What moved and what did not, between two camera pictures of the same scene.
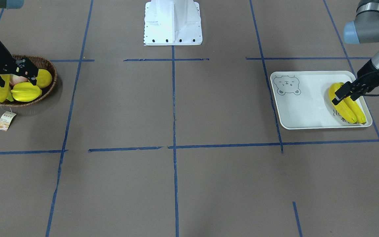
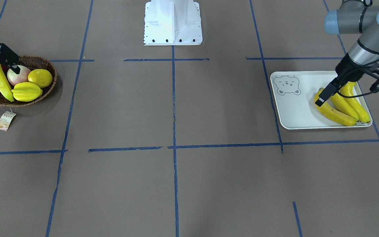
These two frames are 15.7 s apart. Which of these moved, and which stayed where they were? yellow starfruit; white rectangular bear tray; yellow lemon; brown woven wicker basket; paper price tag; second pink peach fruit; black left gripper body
Moved: black left gripper body
Stayed: brown woven wicker basket; white rectangular bear tray; paper price tag; yellow lemon; yellow starfruit; second pink peach fruit
